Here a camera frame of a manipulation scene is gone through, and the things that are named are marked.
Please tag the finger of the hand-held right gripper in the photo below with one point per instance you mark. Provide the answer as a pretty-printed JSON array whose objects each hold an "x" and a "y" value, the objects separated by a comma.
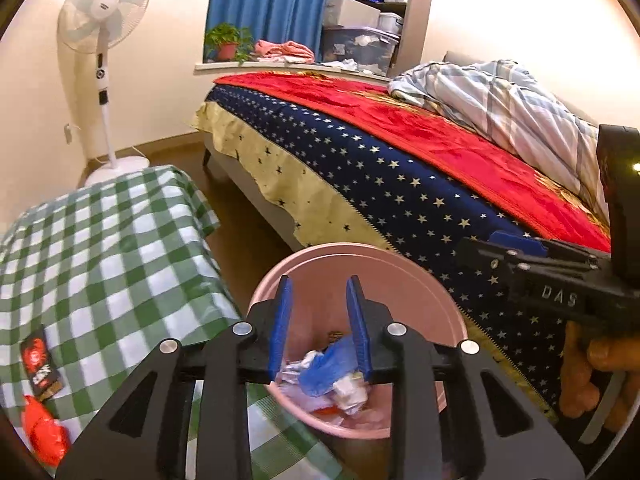
[{"x": 515, "y": 241}]

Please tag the small orange scrap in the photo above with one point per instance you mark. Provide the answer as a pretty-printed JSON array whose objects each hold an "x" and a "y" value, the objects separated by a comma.
[{"x": 329, "y": 411}]

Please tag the blue curtain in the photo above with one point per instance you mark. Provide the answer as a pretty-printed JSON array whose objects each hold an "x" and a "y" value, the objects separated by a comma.
[{"x": 280, "y": 0}]

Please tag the clear plastic storage box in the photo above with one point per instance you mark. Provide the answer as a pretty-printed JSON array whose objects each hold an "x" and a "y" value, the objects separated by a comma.
[{"x": 355, "y": 47}]

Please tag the white standing fan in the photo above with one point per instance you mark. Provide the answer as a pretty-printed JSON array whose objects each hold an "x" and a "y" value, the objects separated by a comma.
[{"x": 102, "y": 5}]

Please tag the white crumpled paper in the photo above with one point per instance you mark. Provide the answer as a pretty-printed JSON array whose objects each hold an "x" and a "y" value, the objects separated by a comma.
[{"x": 295, "y": 371}]

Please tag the red patterned blanket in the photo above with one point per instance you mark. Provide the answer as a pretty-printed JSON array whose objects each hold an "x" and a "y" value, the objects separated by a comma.
[{"x": 400, "y": 120}]

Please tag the person's right hand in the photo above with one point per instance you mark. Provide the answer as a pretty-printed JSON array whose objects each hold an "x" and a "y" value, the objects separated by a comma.
[{"x": 575, "y": 385}]

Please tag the orange-red plastic packet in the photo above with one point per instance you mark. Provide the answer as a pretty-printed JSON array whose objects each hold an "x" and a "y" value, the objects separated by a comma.
[{"x": 42, "y": 431}]

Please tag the white crumpled wrapper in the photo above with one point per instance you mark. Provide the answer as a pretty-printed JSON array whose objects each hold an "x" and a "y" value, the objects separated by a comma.
[{"x": 350, "y": 395}]

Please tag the white cloth pile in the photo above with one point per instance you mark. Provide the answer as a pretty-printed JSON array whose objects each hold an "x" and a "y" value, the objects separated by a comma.
[{"x": 350, "y": 65}]

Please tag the beige bed skirt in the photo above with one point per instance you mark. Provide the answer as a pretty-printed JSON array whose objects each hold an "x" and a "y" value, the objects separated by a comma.
[{"x": 270, "y": 160}]

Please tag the grey cardboard box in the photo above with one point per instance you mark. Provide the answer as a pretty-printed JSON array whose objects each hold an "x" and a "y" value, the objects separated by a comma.
[{"x": 350, "y": 11}]

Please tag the green checked tablecloth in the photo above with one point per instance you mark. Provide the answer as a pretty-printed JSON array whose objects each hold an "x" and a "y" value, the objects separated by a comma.
[{"x": 125, "y": 260}]

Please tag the pink folded cloth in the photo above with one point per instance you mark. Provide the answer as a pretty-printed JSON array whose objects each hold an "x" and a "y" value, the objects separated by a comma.
[{"x": 282, "y": 50}]

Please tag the potted green plant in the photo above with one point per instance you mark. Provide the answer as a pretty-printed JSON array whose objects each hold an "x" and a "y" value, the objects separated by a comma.
[{"x": 227, "y": 51}]

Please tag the black snack packet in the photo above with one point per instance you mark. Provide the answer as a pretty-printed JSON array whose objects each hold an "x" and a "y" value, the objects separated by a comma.
[{"x": 42, "y": 367}]

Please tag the grey bed frame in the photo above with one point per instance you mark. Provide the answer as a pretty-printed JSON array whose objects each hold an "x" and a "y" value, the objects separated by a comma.
[{"x": 260, "y": 205}]

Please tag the white windowsill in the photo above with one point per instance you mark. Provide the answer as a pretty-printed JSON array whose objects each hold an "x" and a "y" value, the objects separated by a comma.
[{"x": 225, "y": 66}]

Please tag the wall shelf unit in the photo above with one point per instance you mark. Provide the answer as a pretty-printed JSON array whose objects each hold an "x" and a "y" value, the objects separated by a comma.
[{"x": 417, "y": 5}]

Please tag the bed with star blanket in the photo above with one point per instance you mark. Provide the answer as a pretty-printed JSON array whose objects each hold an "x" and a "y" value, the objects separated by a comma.
[{"x": 400, "y": 195}]

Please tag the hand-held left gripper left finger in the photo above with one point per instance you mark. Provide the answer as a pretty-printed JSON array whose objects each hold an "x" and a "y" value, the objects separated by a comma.
[{"x": 280, "y": 332}]

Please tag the pink plastic bin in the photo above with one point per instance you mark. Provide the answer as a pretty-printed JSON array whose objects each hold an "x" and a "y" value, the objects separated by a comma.
[{"x": 320, "y": 280}]

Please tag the striped plaid duvet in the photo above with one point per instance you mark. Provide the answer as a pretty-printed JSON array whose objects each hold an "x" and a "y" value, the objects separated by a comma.
[{"x": 490, "y": 96}]

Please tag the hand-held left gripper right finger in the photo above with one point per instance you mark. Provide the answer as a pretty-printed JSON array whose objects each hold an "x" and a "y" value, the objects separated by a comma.
[{"x": 359, "y": 332}]

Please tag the blue plastic bag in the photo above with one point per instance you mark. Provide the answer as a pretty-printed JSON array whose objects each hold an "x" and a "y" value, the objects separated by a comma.
[{"x": 325, "y": 370}]

